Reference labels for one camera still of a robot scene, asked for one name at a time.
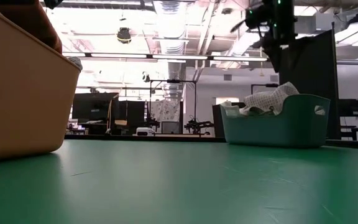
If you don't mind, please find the light grey waffle towel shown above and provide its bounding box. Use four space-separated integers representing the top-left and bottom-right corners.
243 82 300 116

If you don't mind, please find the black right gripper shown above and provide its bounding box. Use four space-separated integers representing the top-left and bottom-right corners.
253 30 293 74

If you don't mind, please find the orange towel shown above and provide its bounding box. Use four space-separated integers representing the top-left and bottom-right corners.
0 0 63 54

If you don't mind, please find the patterned white sheet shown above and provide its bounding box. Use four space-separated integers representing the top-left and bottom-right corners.
150 99 180 123

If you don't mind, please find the plain white towel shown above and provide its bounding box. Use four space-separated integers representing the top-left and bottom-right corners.
221 100 246 118

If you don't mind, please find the black square screen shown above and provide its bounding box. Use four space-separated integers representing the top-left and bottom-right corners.
118 100 146 128

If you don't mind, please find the small black monitor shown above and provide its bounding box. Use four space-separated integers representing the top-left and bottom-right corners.
339 98 358 118

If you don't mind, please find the ceiling light strip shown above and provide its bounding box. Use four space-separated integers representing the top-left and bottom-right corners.
90 52 149 59
152 55 208 60
213 55 269 62

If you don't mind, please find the black metal frame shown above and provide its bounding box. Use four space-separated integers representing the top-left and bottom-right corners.
250 83 280 96
149 79 198 125

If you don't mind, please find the small white box device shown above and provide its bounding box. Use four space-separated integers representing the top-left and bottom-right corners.
135 126 155 137

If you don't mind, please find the corrugated ventilation duct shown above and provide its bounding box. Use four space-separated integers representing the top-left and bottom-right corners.
154 0 190 97

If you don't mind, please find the orange plastic basket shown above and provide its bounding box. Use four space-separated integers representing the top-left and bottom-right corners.
0 2 81 162

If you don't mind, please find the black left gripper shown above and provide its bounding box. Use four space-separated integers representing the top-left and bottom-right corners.
44 0 64 10

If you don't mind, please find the green plastic basket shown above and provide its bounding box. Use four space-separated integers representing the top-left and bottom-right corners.
219 93 331 149

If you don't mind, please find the black partition panel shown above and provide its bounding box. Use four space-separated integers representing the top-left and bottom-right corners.
278 22 341 139

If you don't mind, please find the black cabinet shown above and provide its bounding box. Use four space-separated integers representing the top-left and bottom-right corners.
212 104 226 138

